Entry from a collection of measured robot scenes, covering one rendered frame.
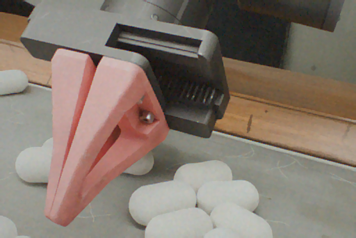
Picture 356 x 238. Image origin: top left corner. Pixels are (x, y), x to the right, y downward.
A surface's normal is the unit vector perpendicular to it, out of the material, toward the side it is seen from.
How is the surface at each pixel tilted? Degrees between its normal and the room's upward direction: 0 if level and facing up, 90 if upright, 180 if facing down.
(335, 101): 0
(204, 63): 130
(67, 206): 97
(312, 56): 89
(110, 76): 62
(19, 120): 0
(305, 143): 45
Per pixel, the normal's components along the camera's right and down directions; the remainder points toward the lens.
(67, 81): -0.30, -0.11
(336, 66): -0.44, 0.34
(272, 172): 0.08, -0.90
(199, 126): -0.36, 0.86
